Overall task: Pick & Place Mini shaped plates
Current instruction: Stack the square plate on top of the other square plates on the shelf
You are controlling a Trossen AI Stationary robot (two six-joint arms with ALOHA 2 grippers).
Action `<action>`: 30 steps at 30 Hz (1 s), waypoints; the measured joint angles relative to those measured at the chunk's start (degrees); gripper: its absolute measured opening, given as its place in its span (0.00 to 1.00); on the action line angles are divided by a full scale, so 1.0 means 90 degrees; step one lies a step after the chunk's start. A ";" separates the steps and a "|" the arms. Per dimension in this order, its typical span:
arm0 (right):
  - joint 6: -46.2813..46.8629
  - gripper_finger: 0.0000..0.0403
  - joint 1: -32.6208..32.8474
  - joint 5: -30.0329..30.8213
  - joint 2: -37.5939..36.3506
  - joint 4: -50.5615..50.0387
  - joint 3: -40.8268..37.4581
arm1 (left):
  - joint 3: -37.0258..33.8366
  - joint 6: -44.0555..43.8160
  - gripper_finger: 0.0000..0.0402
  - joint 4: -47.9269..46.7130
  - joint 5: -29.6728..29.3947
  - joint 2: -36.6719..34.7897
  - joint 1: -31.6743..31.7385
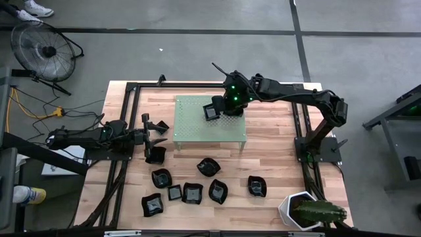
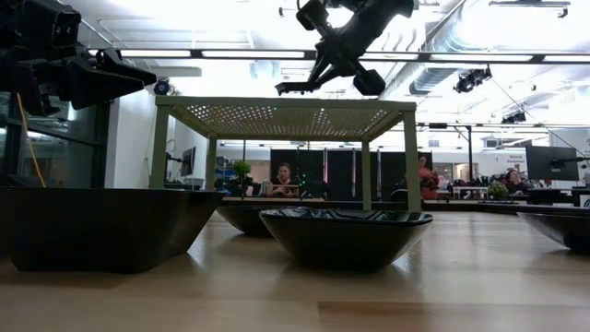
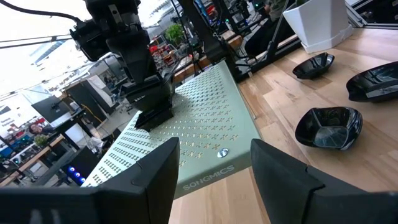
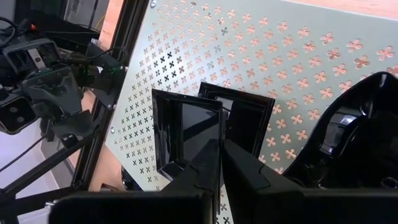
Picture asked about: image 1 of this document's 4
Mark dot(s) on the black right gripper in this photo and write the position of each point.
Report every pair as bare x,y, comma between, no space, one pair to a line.
237,95

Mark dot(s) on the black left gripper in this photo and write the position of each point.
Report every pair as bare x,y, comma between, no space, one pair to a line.
146,138

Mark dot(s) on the small black square plate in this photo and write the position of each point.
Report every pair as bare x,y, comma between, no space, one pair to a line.
164,129
210,113
174,192

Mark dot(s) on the black wavy square plate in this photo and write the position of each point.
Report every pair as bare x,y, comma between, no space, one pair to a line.
192,193
152,205
257,186
157,156

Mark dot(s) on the black rounded plate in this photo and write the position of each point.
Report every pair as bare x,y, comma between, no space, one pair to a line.
161,178

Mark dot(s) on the black leaf shaped plate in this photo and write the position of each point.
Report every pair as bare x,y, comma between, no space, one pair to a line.
208,167

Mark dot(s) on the black oval plate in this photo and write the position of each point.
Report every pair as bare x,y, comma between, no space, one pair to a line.
218,191

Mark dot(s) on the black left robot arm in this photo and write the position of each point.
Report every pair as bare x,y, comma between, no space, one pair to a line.
82,138

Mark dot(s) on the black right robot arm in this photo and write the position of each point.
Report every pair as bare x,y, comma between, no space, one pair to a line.
296,95

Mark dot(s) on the mint green perforated metal shelf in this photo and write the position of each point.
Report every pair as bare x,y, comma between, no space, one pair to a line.
190,125

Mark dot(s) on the white box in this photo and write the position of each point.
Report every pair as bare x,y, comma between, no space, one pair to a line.
59,166

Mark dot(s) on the black diagonal beam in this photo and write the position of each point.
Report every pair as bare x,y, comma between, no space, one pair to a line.
39,153

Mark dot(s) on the white hexagonal planter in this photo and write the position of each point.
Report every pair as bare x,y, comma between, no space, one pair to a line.
286,207

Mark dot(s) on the black floor fan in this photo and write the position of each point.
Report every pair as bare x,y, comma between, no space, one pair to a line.
49,51

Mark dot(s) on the green cactus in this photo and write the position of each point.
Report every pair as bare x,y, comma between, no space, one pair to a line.
319,212

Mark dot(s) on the dark grey cabinet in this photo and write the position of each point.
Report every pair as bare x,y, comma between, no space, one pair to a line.
6,171

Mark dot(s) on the person's foot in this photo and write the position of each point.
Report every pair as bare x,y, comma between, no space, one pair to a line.
39,9
28,16

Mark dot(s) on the grey metal stand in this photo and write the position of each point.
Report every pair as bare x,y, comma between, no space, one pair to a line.
393,148

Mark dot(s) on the person's leg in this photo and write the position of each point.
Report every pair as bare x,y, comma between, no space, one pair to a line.
8,8

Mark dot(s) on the black box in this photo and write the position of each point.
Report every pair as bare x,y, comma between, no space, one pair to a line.
412,168

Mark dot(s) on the black aluminium table frame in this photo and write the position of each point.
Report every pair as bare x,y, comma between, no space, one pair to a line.
197,85

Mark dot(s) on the black frame clamp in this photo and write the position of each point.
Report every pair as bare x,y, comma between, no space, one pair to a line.
161,79

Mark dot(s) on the silver bracket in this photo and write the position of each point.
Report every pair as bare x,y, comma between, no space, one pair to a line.
306,234
122,233

